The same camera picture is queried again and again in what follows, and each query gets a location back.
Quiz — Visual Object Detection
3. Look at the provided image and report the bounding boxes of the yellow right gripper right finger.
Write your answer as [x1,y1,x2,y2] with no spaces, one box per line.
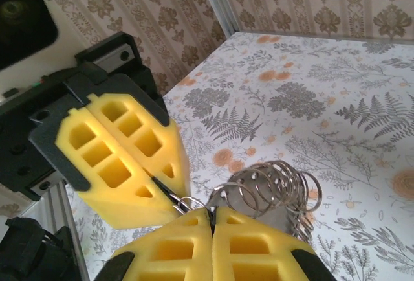
[212,205,328,281]

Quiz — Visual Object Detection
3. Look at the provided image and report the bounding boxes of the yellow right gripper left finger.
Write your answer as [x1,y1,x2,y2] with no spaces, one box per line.
[103,208,215,281]

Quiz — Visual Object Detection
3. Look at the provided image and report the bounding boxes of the metal key ring chain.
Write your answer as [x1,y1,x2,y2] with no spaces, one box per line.
[171,160,323,240]

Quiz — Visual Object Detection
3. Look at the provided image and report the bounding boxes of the floral table cover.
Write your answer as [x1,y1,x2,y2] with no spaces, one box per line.
[64,31,414,281]

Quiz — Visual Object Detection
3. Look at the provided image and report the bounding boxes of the aluminium side rail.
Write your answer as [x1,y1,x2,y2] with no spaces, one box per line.
[47,182,90,281]

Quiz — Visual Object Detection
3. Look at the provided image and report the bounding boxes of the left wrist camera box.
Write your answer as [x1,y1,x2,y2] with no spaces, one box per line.
[0,0,72,72]

